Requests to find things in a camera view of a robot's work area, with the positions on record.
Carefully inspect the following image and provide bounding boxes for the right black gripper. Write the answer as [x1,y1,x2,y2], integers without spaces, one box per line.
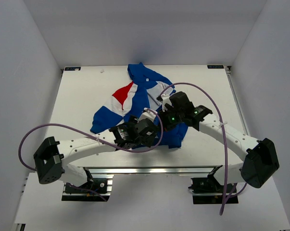
[158,106,184,132]

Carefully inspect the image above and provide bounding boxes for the blue white red jacket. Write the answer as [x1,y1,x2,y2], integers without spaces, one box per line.
[90,62,189,149]

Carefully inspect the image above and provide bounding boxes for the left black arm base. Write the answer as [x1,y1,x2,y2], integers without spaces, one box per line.
[62,168,113,202]

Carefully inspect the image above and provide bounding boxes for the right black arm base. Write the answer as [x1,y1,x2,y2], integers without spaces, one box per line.
[187,166,239,205]

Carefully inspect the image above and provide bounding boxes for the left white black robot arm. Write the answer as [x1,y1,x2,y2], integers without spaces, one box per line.
[34,111,159,192]

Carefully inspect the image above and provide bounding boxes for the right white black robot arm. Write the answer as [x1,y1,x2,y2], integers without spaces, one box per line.
[157,91,279,192]

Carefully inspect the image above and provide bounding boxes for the right blue corner sticker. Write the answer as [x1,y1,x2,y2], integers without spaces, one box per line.
[207,64,224,69]

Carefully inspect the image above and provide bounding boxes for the blue corner sticker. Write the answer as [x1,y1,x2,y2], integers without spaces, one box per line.
[207,64,224,69]
[64,66,81,71]

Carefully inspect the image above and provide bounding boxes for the left blue corner sticker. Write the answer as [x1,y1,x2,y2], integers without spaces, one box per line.
[64,66,81,71]

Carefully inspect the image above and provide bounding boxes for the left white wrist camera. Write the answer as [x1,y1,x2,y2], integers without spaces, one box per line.
[138,108,157,123]

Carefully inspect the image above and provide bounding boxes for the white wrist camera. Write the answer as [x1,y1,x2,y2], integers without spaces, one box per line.
[156,94,172,111]
[138,108,157,123]

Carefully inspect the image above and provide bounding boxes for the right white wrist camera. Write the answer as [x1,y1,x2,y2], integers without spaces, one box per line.
[156,94,172,111]

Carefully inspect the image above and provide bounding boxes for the aluminium table rail frame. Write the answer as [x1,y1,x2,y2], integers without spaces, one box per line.
[51,65,247,173]

